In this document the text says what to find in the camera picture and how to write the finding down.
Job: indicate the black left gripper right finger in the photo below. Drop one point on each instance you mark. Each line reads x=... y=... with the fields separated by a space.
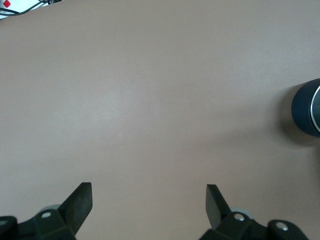
x=215 y=207

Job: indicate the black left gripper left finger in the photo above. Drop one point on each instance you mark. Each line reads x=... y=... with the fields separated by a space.
x=77 y=207

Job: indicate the small red object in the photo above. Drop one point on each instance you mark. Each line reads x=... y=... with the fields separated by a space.
x=7 y=3

